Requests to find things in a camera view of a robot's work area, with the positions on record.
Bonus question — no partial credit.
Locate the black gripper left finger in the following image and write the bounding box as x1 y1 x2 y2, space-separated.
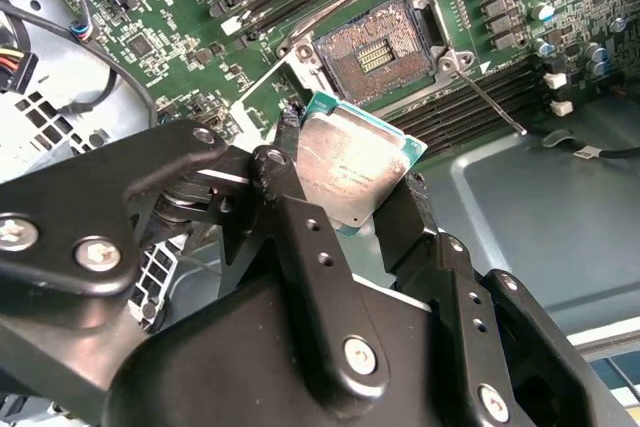
0 102 392 414

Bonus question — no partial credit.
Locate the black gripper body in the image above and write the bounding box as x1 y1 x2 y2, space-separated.
105 266 479 427

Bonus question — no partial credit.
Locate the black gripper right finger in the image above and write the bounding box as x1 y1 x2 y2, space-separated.
373 171 629 427

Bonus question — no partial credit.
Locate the silver CPU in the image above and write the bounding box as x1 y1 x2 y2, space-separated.
292 90 429 238

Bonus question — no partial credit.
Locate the metal socket cover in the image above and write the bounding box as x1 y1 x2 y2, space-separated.
230 41 326 153

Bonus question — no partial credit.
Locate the metal locking lever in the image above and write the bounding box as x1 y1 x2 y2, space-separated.
457 66 529 137

